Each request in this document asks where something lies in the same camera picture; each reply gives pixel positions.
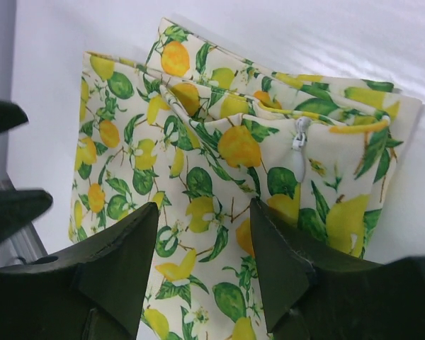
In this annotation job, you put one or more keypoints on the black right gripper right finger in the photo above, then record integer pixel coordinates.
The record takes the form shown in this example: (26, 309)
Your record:
(312, 291)

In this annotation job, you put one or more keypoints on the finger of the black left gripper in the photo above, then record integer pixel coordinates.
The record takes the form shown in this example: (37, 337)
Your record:
(11, 116)
(19, 208)

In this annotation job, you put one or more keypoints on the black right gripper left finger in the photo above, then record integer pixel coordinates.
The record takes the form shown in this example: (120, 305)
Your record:
(92, 290)

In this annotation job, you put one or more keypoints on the lemon print skirt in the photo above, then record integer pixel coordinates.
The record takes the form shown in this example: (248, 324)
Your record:
(201, 131)

